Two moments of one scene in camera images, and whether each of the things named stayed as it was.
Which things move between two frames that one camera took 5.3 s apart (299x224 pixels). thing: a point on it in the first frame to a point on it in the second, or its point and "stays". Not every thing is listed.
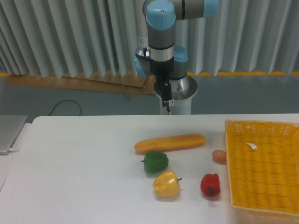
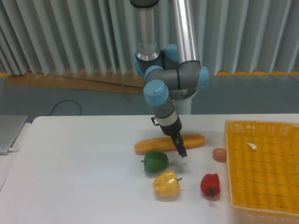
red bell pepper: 210,184 stays
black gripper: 163,68 to 173,129
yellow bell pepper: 166,184 stays
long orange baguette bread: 169,143 stays
